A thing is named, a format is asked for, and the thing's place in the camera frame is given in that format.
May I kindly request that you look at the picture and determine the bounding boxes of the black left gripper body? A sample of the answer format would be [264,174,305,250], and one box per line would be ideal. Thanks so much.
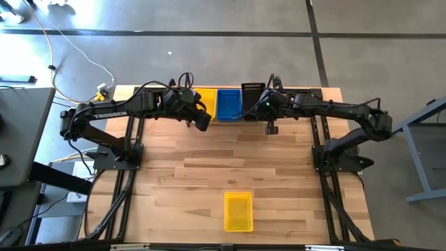
[162,88,203,121]

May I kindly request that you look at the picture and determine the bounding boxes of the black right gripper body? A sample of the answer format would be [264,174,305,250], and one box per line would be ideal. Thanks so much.
[254,89,291,121]

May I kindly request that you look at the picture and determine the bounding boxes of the black slotted plastic basket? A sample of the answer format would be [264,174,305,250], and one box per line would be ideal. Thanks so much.
[242,91,261,121]
[241,82,267,97]

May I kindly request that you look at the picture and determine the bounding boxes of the blue slotted plastic basket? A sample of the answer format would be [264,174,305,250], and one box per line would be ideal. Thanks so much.
[216,89,243,122]

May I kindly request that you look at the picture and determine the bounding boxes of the yellow slotted plastic basket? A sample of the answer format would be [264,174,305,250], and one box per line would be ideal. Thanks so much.
[194,88,217,121]
[224,191,254,233]

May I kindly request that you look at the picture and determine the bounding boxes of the white floor box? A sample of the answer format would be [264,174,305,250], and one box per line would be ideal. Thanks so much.
[66,160,97,204]

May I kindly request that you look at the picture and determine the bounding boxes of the grey side desk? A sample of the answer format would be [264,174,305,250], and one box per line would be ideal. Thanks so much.
[0,86,56,189]

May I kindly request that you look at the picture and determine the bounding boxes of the black computer mouse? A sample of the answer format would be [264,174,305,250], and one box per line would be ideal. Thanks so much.
[0,226,24,247]

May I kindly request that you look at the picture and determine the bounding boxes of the black aluminium rig frame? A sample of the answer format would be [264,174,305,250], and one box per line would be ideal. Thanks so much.
[79,86,401,245]

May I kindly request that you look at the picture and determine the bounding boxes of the white cable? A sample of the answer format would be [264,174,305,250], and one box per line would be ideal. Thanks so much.
[41,20,116,90]

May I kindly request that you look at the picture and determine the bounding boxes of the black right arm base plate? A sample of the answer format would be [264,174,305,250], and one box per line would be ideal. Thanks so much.
[312,144,375,172]

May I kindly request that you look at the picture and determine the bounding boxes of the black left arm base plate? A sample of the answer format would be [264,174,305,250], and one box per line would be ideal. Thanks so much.
[93,142,144,171]

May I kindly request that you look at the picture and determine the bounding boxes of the silver metal bracket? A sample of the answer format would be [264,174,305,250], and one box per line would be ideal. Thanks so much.
[305,245,346,251]
[110,243,151,251]

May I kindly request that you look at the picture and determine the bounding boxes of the yellow cable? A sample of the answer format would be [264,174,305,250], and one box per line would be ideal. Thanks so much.
[20,0,105,105]

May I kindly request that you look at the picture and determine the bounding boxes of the grey metal bench frame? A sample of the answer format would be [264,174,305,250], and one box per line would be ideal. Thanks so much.
[392,96,446,205]

